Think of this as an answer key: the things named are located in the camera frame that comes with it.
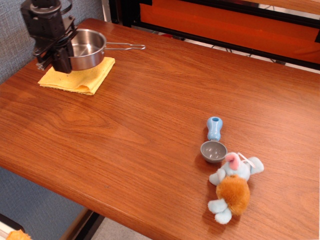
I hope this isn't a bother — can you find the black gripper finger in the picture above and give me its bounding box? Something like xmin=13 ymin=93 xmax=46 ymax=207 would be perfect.
xmin=51 ymin=46 xmax=72 ymax=74
xmin=65 ymin=39 xmax=74 ymax=57

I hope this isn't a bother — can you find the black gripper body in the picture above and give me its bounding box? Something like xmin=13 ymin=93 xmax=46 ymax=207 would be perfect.
xmin=20 ymin=0 xmax=77 ymax=70

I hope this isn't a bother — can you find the stainless steel pot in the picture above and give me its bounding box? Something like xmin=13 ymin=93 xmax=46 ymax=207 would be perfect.
xmin=69 ymin=28 xmax=146 ymax=71

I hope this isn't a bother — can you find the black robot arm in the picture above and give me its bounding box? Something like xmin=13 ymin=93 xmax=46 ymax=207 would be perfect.
xmin=20 ymin=0 xmax=77 ymax=74

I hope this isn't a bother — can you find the yellow folded cloth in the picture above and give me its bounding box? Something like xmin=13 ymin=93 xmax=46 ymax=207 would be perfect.
xmin=38 ymin=57 xmax=116 ymax=96

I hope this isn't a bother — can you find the orange fuzzy object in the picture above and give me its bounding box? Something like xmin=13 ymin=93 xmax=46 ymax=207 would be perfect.
xmin=6 ymin=230 xmax=32 ymax=240

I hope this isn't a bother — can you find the blue and orange plush toy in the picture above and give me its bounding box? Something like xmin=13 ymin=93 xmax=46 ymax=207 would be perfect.
xmin=207 ymin=152 xmax=264 ymax=225

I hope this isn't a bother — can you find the blue handled grey scoop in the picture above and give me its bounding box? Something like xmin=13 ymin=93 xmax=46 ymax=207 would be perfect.
xmin=200 ymin=116 xmax=228 ymax=163

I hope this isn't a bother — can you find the orange panel black frame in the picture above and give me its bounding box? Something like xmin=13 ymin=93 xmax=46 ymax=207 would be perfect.
xmin=109 ymin=0 xmax=320 ymax=70

